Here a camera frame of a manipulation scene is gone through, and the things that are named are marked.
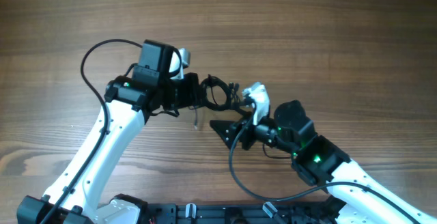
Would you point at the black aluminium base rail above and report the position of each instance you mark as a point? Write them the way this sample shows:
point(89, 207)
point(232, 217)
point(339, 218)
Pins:
point(301, 212)

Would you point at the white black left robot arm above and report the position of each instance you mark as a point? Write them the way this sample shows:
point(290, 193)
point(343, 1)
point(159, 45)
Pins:
point(154, 85)

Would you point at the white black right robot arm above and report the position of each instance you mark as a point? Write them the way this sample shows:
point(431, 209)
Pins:
point(355, 197)

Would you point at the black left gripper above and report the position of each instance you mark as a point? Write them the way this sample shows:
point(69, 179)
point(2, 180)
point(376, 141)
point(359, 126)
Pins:
point(193, 91)

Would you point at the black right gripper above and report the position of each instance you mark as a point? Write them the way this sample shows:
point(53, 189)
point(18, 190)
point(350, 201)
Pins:
point(237, 134)

